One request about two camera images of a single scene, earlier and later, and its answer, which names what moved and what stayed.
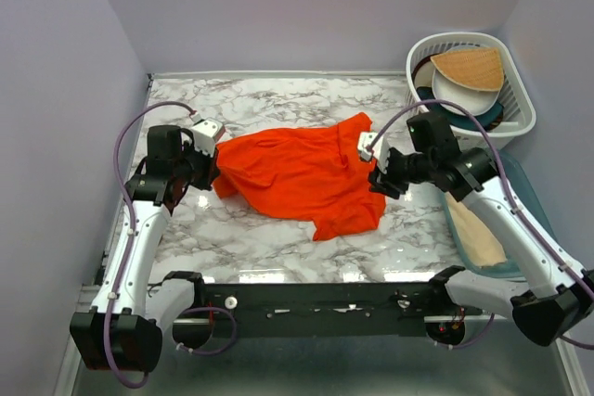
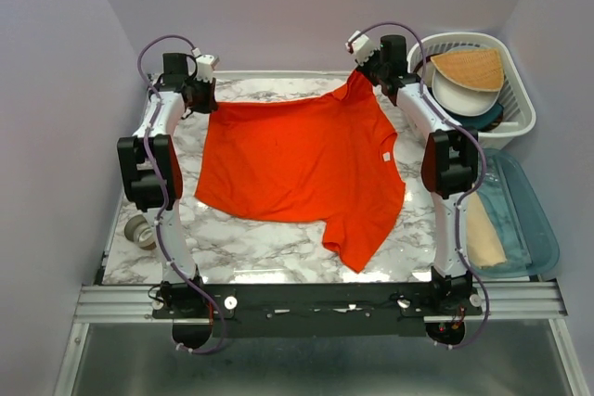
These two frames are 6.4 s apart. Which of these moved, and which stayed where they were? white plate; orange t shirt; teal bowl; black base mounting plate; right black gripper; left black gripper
Moved: right black gripper; left black gripper; orange t shirt
Stayed: black base mounting plate; teal bowl; white plate
